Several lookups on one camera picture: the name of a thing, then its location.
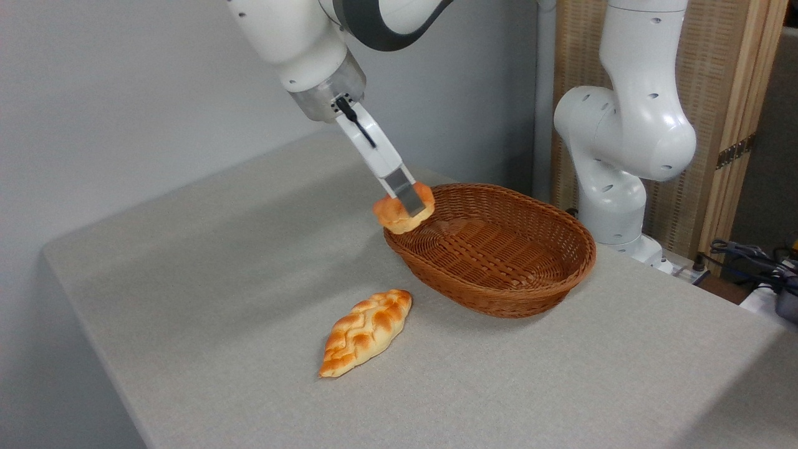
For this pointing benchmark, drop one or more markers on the grey fabric tablecloth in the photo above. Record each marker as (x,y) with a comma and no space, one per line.
(249,374)

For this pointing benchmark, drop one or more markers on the long braided bread loaf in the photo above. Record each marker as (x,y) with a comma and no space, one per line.
(365,333)

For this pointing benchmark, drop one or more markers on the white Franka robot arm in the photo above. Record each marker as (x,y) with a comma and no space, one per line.
(636,125)

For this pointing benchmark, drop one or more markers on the brown oval wicker basket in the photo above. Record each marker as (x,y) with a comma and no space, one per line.
(499,262)

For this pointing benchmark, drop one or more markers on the wooden woven folding screen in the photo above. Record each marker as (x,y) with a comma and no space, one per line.
(717,62)

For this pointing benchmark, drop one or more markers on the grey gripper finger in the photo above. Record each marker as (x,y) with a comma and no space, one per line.
(405,190)

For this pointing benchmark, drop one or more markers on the metal screen hinge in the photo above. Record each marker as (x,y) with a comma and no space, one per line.
(735,151)

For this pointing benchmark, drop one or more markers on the round orange bread roll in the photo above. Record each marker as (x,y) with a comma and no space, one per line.
(389,217)

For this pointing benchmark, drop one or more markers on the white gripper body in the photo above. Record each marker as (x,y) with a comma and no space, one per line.
(374,140)

